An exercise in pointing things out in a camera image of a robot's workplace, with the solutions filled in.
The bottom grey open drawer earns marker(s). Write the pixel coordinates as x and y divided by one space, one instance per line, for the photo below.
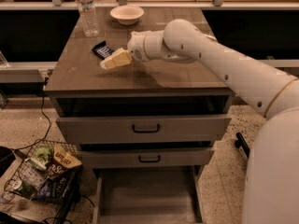
156 195

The green can in basket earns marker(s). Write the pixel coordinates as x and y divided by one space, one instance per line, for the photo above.
23 188

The brown chip bag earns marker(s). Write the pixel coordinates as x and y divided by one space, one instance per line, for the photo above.
63 161

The clear plastic water bottle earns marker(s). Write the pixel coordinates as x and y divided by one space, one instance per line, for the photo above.
87 13

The top grey drawer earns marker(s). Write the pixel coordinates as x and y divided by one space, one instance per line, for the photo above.
148 129

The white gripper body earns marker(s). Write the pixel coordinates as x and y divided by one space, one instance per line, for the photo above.
135 46

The black chair base leg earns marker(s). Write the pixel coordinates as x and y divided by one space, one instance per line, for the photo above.
240 142

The middle grey drawer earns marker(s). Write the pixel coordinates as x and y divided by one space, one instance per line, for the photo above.
147 158

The blue snack bag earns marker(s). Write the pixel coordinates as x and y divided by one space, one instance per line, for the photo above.
52 191

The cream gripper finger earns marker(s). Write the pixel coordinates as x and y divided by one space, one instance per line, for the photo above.
107 63
120 57

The black wire basket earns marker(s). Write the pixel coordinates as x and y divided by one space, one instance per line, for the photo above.
36 174

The grey drawer cabinet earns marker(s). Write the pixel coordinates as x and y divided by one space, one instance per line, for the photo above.
79 88

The green snack bag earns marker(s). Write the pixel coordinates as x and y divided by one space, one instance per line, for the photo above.
44 155

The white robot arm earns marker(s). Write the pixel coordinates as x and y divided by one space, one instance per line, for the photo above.
271 194

